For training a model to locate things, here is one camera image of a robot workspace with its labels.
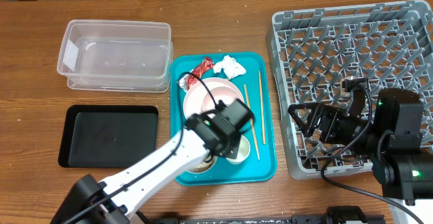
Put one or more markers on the teal serving tray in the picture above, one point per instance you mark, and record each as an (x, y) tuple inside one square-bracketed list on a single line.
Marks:
[(222, 172)]

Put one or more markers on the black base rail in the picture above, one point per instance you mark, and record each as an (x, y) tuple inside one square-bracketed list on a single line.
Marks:
[(333, 215)]

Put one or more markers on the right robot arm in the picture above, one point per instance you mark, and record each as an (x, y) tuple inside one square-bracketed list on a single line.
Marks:
[(388, 134)]

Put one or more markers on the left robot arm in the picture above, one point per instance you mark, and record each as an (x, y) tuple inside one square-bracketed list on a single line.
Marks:
[(116, 199)]

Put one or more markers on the red snack wrapper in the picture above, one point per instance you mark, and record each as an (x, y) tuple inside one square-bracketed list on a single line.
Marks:
[(192, 77)]

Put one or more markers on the pink round plate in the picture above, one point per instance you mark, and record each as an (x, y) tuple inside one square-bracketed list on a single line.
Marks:
[(192, 103)]

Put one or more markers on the crumpled white napkin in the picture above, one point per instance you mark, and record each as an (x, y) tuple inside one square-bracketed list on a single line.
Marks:
[(230, 67)]

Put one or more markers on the grey dishwasher rack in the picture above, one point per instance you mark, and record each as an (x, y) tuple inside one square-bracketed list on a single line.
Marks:
[(312, 50)]

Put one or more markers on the white cup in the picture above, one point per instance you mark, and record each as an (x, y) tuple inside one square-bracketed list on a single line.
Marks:
[(225, 94)]

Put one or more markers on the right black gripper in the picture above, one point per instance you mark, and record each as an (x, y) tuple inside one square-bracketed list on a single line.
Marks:
[(331, 114)]

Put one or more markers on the left wooden chopstick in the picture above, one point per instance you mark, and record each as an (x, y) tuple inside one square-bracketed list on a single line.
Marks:
[(252, 122)]

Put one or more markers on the black rectangular tray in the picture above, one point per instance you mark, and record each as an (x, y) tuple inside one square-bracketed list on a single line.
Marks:
[(97, 136)]

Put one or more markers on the clear plastic bin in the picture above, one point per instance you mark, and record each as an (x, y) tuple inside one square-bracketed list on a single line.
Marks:
[(116, 55)]

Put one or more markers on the small grey bowl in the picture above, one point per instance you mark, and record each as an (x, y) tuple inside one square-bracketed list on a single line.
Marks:
[(242, 153)]

